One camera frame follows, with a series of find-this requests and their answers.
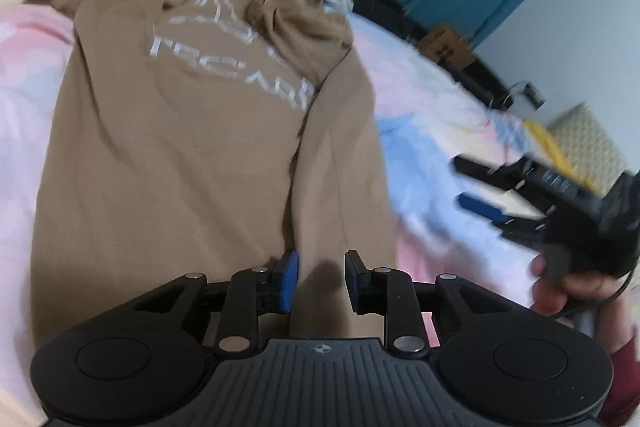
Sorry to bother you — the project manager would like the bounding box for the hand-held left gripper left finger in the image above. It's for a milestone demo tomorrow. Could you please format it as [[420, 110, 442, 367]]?
[[134, 251, 301, 354]]

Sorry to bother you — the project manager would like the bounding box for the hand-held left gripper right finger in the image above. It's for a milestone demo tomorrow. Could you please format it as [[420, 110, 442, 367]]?
[[344, 250, 507, 354]]

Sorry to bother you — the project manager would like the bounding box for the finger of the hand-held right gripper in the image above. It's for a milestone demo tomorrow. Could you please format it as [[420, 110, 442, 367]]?
[[456, 191, 550, 254], [452, 156, 532, 190]]

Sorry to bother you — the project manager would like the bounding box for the tan hoodie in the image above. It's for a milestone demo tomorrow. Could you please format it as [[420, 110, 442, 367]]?
[[22, 0, 399, 349]]

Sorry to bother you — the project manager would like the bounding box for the person's right forearm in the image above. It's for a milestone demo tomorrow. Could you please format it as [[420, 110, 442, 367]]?
[[587, 292, 640, 427]]

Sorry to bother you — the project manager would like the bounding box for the person's right hand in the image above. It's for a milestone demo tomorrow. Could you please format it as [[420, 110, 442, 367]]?
[[529, 252, 624, 319]]

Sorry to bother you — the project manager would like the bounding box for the yellow cloth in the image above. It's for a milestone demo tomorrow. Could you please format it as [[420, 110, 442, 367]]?
[[522, 119, 602, 190]]

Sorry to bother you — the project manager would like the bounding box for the pastel tie-dye bedsheet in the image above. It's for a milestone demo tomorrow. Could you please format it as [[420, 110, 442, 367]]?
[[0, 0, 640, 413]]

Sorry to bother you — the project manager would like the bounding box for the cream textured pillow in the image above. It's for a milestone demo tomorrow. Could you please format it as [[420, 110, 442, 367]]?
[[549, 101, 634, 188]]

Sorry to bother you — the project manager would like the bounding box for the cardboard box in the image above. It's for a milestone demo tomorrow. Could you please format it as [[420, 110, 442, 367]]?
[[417, 24, 474, 68]]

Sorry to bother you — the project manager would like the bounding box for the black sofa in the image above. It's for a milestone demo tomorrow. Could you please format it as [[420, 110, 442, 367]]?
[[349, 0, 512, 108]]

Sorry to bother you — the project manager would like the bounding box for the black charger cable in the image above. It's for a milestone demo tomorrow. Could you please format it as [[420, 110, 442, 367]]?
[[492, 79, 547, 112]]

